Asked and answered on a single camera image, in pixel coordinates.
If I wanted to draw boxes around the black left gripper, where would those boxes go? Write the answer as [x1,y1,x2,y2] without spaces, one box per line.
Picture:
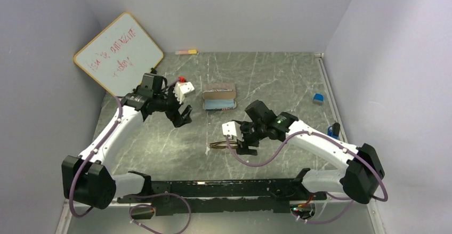
[153,82,192,126]

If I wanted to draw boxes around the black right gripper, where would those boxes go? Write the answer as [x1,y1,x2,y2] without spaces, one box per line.
[236,120,267,155]

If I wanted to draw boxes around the brown sunglasses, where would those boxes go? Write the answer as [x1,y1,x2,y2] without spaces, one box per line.
[208,141,238,150]

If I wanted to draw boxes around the light blue cloth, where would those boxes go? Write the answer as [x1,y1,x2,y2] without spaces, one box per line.
[204,99,236,111]

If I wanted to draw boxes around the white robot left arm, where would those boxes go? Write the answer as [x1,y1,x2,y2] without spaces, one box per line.
[61,73,195,209]

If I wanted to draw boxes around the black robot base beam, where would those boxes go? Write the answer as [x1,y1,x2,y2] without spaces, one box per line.
[117,178,327,216]

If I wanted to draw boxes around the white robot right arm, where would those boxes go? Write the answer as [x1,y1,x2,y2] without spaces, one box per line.
[222,100,389,204]

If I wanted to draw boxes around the pink yellow marker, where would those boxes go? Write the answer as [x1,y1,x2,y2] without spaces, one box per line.
[175,50,198,55]

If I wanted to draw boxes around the blue whiteboard eraser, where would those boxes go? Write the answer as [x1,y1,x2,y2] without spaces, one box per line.
[312,93,324,105]

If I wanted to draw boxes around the yellow framed whiteboard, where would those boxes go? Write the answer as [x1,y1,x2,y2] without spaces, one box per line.
[73,12,164,96]

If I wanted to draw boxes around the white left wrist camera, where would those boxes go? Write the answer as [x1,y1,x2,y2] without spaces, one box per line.
[173,76,195,104]

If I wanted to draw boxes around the aluminium frame rail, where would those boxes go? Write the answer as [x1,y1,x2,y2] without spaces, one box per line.
[56,201,385,233]

